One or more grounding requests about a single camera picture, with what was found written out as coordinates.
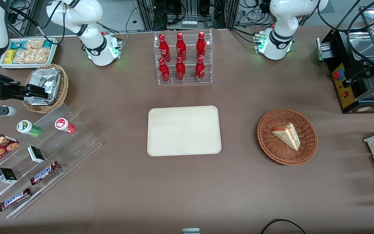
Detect black looped cable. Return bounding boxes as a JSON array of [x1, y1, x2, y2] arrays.
[[260, 219, 307, 234]]

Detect red lid yogurt cup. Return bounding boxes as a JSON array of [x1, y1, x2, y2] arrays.
[[55, 118, 76, 134]]

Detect clear cracker bag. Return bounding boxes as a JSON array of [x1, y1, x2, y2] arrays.
[[13, 49, 49, 64], [25, 40, 44, 50]]

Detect green gum bottle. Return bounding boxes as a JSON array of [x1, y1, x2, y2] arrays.
[[17, 120, 43, 137]]

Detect clear acrylic stepped stand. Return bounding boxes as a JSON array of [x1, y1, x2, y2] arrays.
[[0, 103, 102, 219]]

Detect snickers chocolate bar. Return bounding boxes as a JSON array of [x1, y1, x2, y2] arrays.
[[0, 187, 32, 212], [30, 161, 61, 186]]

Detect stacked foil trays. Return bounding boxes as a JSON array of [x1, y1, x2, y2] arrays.
[[25, 68, 61, 106]]

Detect white snack bin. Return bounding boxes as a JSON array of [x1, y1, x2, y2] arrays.
[[0, 38, 58, 70]]

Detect round brown wicker basket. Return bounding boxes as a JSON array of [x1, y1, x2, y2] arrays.
[[257, 108, 318, 166]]

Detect oval wicker basket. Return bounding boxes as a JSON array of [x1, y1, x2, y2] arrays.
[[22, 64, 69, 114]]

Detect red cola bottle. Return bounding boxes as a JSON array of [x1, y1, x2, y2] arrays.
[[196, 32, 206, 59], [159, 58, 170, 82], [175, 57, 186, 81], [195, 57, 206, 82], [159, 34, 171, 62], [176, 32, 187, 61]]

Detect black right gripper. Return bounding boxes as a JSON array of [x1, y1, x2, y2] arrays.
[[0, 83, 50, 101]]

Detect aluminium profile frame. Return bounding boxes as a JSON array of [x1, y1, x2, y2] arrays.
[[137, 0, 239, 31]]

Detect clear acrylic bottle rack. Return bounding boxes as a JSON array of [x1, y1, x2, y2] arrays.
[[154, 29, 213, 85]]

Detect black food warmer appliance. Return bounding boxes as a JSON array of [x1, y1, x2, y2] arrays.
[[316, 5, 374, 114]]

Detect beige plastic tray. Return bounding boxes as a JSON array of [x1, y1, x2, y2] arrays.
[[147, 106, 222, 157]]

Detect yellow snack pack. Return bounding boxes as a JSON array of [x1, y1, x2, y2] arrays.
[[5, 49, 17, 64]]

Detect triangular wrapped sandwich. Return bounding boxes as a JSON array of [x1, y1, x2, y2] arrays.
[[271, 123, 301, 151]]

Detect grey metal shelf frame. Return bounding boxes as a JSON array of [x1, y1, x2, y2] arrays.
[[7, 0, 39, 37]]

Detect small black box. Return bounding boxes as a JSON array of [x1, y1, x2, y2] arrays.
[[27, 146, 46, 163], [0, 168, 18, 184]]

